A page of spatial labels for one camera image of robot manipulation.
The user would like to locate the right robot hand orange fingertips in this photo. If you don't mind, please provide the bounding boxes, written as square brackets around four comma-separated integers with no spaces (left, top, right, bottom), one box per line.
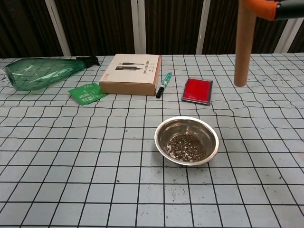
[244,0,304,22]

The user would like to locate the wooden rolling pin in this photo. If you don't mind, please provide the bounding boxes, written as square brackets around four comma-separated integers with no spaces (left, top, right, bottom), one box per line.
[234,0,257,87]

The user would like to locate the stainless steel bowl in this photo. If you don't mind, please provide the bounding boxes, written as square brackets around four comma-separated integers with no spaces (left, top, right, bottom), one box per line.
[154,116,220,166]

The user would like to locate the red ink pad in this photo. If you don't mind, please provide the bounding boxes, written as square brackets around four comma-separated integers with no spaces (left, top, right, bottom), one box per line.
[181,77,213,106]

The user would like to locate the green marker pen black cap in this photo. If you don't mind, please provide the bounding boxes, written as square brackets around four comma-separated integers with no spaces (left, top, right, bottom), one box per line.
[155,72,173,99]

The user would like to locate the crushed dark spice grains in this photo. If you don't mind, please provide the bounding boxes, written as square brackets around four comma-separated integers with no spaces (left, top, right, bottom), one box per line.
[167,134,207,163]

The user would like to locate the green tea sachet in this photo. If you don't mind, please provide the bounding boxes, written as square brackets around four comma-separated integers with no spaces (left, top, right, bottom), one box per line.
[67,83,108,105]

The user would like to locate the green transparent plastic bottle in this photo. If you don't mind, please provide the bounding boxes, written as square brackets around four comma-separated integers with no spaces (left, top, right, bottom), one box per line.
[4,56,100,92]

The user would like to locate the grey grid pattern tablecloth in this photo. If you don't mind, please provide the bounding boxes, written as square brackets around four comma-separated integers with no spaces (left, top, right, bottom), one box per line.
[0,52,304,228]

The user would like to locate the white frame post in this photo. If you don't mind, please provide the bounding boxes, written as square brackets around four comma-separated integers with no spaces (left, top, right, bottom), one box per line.
[130,0,147,55]
[196,0,211,55]
[45,0,72,57]
[273,17,304,54]

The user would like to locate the cardboard cable product box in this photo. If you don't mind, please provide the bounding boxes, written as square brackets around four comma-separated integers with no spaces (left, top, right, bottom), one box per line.
[98,54,162,96]

